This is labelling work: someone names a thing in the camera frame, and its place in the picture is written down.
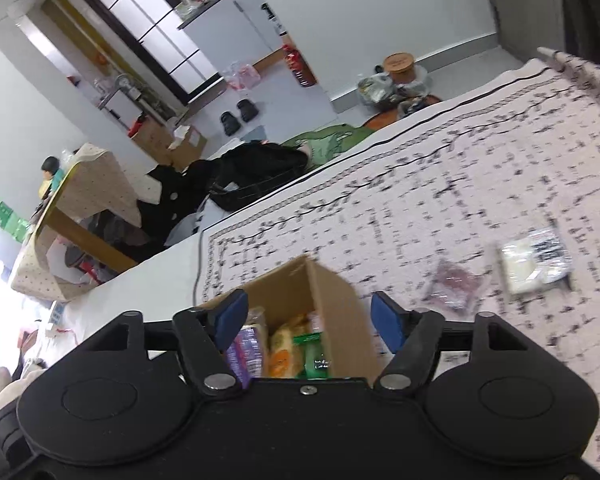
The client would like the table with dotted cloth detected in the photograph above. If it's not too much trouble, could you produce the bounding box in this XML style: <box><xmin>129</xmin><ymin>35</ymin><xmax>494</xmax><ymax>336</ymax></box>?
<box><xmin>9</xmin><ymin>141</ymin><xmax>143</xmax><ymax>304</ymax></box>

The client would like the brown carton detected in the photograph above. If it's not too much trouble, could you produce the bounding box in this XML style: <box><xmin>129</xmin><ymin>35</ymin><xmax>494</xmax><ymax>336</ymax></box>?
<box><xmin>129</xmin><ymin>116</ymin><xmax>209</xmax><ymax>172</ymax></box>

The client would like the pink plastic bag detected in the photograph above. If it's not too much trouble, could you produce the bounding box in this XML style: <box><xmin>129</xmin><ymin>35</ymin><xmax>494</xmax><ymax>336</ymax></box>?
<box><xmin>221</xmin><ymin>59</ymin><xmax>262</xmax><ymax>92</ymax></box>

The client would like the black-framed sliding door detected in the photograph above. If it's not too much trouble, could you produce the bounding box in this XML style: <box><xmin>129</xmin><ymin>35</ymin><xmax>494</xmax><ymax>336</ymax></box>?
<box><xmin>77</xmin><ymin>0</ymin><xmax>227</xmax><ymax>107</ymax></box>

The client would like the jar with wooden lid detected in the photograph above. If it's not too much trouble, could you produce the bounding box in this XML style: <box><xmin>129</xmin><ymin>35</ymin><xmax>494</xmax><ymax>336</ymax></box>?
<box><xmin>381</xmin><ymin>52</ymin><xmax>417</xmax><ymax>87</ymax></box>

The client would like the clear plastic bag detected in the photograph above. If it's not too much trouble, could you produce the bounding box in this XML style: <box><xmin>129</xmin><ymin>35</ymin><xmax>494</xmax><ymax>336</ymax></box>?
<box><xmin>356</xmin><ymin>72</ymin><xmax>397</xmax><ymax>107</ymax></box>

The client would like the white snack packet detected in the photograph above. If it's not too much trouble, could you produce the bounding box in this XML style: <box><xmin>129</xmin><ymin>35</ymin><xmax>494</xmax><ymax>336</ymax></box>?
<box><xmin>497</xmin><ymin>226</ymin><xmax>577</xmax><ymax>297</ymax></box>

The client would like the white utility sink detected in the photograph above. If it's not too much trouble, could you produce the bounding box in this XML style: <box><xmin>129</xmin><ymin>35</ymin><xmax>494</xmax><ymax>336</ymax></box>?
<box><xmin>94</xmin><ymin>74</ymin><xmax>147</xmax><ymax>122</ymax></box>

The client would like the orange cracker packet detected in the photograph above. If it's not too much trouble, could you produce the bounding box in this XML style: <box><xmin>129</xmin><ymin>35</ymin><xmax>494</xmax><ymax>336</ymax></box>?
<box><xmin>269</xmin><ymin>314</ymin><xmax>312</xmax><ymax>380</ymax></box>

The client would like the person's left hand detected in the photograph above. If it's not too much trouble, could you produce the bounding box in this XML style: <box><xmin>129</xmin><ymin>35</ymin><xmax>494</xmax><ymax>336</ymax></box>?
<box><xmin>0</xmin><ymin>366</ymin><xmax>48</xmax><ymax>426</ymax></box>

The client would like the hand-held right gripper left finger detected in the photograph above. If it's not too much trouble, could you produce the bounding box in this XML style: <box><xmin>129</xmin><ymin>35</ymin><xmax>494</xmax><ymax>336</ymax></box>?
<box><xmin>95</xmin><ymin>288</ymin><xmax>251</xmax><ymax>395</ymax></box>

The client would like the green cloth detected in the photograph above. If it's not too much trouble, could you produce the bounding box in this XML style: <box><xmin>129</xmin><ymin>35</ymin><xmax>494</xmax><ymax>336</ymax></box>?
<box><xmin>279</xmin><ymin>122</ymin><xmax>377</xmax><ymax>167</ymax></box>

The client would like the black-flecked white blanket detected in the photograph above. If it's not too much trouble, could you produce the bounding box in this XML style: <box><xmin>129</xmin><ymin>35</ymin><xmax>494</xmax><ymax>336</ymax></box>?
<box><xmin>194</xmin><ymin>46</ymin><xmax>600</xmax><ymax>480</ymax></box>

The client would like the small green snack packet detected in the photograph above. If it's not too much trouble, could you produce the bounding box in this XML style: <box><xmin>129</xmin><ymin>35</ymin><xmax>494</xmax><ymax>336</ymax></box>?
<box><xmin>293</xmin><ymin>332</ymin><xmax>332</xmax><ymax>380</ymax></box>

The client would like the black clothing pile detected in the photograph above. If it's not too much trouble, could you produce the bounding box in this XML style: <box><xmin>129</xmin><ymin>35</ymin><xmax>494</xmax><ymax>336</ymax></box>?
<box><xmin>136</xmin><ymin>141</ymin><xmax>309</xmax><ymax>250</ymax></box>

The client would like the translucent purple snack packet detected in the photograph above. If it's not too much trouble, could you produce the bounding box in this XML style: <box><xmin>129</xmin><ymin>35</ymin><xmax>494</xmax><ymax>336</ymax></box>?
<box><xmin>424</xmin><ymin>259</ymin><xmax>487</xmax><ymax>313</ymax></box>

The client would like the cardboard box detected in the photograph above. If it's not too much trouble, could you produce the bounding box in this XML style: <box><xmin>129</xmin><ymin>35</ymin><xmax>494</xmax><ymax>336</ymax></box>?
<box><xmin>199</xmin><ymin>254</ymin><xmax>383</xmax><ymax>382</ymax></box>

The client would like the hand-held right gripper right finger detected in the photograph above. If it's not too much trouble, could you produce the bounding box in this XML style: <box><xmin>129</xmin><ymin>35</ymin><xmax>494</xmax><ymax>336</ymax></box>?
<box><xmin>371</xmin><ymin>290</ymin><xmax>542</xmax><ymax>391</ymax></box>

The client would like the white cabinet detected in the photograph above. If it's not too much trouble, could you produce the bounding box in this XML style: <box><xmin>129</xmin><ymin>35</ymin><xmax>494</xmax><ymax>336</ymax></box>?
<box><xmin>179</xmin><ymin>0</ymin><xmax>292</xmax><ymax>72</ymax></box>

